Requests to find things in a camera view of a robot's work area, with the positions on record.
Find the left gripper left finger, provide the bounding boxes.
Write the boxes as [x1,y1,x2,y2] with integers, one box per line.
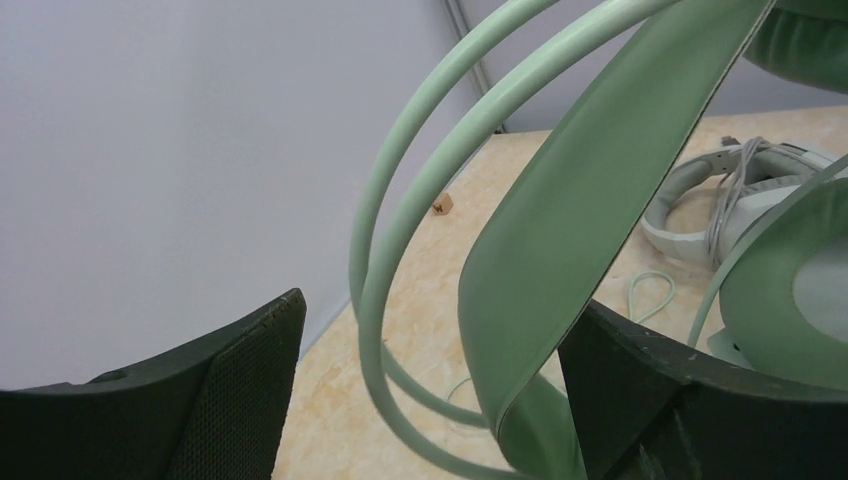
[1,288,307,479]

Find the mint green cable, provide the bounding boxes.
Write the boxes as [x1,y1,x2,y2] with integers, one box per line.
[443,268,678,405]

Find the white gaming headphones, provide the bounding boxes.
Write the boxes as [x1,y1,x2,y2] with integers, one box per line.
[641,137,838,269]

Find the grey headphone cable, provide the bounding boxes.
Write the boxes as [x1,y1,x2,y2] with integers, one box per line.
[703,135,773,266]

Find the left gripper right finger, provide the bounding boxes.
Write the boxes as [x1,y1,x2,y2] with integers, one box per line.
[558,301,847,479]

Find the small wooden cube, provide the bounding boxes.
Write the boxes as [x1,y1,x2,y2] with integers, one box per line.
[431,192,454,216]

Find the mint green headphones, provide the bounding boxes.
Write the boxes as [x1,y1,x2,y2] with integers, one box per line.
[348,1,847,479]

